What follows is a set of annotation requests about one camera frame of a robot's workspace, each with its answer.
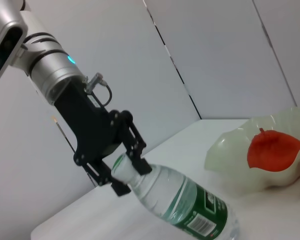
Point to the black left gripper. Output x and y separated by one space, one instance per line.
90 130

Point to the clear plastic water bottle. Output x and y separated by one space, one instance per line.
177 197

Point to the red-orange fruit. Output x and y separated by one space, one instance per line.
272 155

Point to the pale green wavy fruit plate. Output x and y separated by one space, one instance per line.
227 155

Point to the left wrist camera housing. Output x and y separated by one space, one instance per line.
5 50

